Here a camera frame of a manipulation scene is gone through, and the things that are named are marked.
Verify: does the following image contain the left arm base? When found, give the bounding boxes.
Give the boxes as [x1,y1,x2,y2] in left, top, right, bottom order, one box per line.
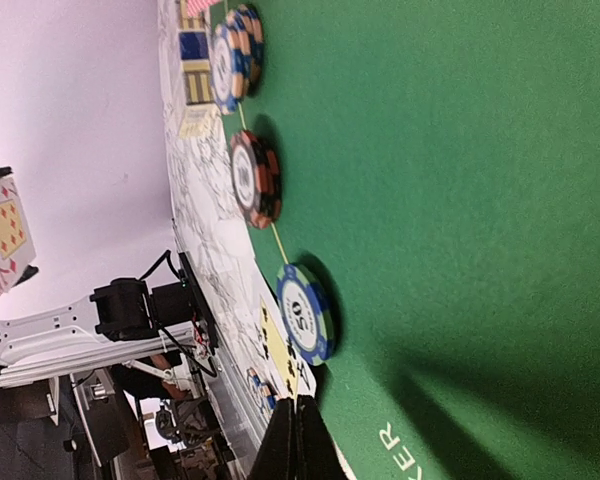
[89,250,217,378]

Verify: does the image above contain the front aluminium rail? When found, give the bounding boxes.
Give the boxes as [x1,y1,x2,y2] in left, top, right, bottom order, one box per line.
[173,222,276,479]

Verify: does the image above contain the red card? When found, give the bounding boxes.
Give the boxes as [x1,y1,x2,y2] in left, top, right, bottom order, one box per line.
[186,0,222,17]

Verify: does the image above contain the brown chip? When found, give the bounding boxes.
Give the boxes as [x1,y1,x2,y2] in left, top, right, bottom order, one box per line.
[230,129,282,230]

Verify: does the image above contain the round green poker mat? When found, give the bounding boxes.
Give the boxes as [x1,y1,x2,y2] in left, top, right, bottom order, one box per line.
[225,1,600,479]

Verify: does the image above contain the gold blue card box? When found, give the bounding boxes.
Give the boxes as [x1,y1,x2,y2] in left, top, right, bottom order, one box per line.
[176,1,214,105]

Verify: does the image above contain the blue chips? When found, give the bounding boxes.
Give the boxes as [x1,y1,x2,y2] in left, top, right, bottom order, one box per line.
[210,4,265,115]

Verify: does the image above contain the teal chip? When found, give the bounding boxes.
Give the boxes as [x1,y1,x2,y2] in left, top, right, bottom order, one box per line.
[276,263,340,367]

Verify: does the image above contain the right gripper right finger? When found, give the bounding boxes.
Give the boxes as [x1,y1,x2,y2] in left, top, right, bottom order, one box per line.
[295,395,347,480]

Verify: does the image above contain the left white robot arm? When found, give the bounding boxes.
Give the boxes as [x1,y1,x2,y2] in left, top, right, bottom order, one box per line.
[0,298,193,388]

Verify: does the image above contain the red playing card deck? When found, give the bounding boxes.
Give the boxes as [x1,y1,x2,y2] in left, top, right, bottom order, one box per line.
[0,173,36,295]

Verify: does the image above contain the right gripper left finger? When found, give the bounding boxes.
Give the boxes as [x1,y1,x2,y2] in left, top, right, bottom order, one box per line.
[247,398,295,480]

